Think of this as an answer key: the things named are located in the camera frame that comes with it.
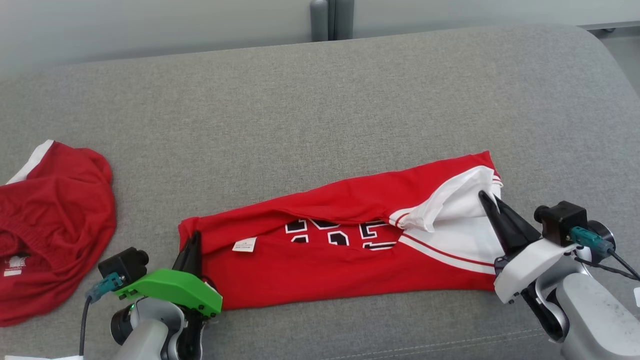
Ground black right cable teal plug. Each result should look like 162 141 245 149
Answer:
570 226 640 281

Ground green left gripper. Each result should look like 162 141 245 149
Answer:
114 230 223 318

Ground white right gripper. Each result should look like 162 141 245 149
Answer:
478 190 578 305

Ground black cable teal plug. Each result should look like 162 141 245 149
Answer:
79 272 124 357
570 226 640 281

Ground red white sports shorts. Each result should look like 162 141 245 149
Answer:
0 140 117 327

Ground black left cable teal plug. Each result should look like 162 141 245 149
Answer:
79 272 124 357

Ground grey fabric sofa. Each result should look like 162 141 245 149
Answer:
0 22 640 360

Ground red white jersey shirt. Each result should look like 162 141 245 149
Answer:
178 151 504 311

